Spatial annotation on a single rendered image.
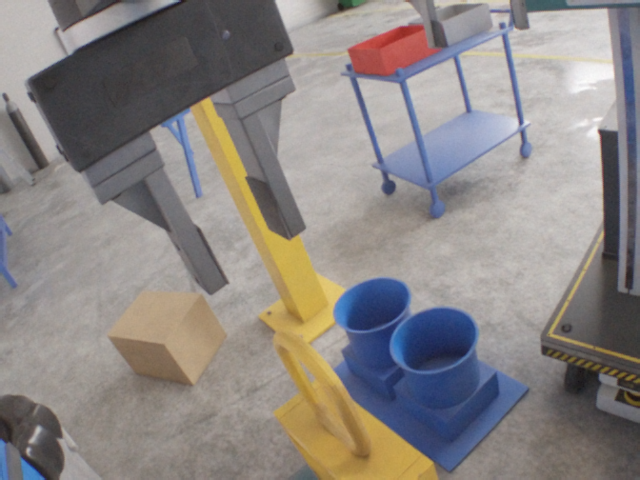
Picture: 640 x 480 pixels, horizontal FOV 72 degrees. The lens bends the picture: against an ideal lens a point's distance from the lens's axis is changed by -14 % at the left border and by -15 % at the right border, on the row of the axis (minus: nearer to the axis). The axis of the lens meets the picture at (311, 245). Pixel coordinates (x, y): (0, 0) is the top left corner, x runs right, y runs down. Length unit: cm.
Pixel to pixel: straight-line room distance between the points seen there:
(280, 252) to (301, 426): 183
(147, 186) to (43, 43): 985
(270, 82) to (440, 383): 144
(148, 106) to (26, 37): 986
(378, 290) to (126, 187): 178
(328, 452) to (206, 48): 33
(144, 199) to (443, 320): 158
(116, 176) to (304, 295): 218
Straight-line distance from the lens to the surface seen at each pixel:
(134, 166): 26
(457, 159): 297
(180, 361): 243
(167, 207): 27
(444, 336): 185
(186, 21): 25
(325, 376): 34
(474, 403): 182
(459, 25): 296
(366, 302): 202
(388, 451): 42
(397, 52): 266
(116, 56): 24
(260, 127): 28
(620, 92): 145
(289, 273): 232
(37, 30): 1013
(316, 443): 45
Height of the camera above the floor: 157
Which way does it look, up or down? 31 degrees down
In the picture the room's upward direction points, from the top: 23 degrees counter-clockwise
